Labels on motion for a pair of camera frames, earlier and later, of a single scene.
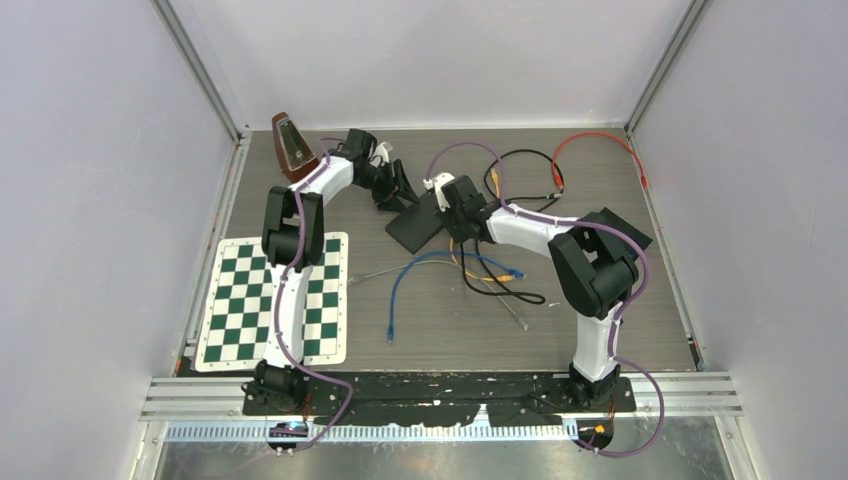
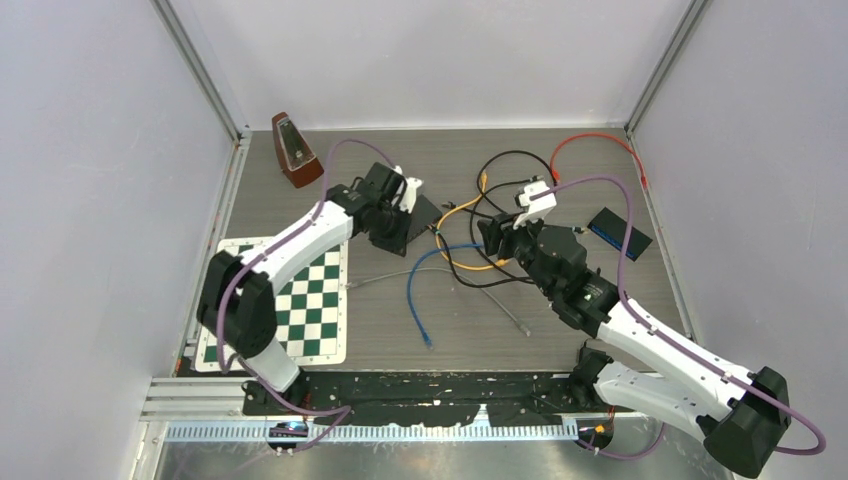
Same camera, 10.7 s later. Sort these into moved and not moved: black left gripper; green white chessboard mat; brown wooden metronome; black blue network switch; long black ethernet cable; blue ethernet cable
Moved: long black ethernet cable; blue ethernet cable; black left gripper
Not moved: black blue network switch; green white chessboard mat; brown wooden metronome
